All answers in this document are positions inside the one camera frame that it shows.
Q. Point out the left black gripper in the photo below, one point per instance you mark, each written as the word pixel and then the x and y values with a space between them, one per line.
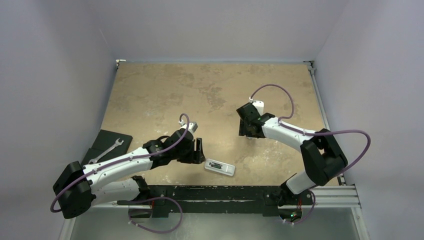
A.
pixel 195 157

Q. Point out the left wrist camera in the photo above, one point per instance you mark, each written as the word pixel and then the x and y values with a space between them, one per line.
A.
pixel 190 127

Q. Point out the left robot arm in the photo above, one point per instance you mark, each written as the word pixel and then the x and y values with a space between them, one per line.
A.
pixel 80 187

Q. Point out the black foam block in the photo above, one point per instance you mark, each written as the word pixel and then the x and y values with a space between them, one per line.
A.
pixel 104 140

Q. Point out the silver open-end wrench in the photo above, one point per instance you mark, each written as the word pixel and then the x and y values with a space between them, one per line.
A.
pixel 118 142

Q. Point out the white remote control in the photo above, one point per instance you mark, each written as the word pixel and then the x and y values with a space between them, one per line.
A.
pixel 219 167

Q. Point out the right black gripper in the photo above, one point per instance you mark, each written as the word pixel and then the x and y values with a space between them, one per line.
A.
pixel 247 125

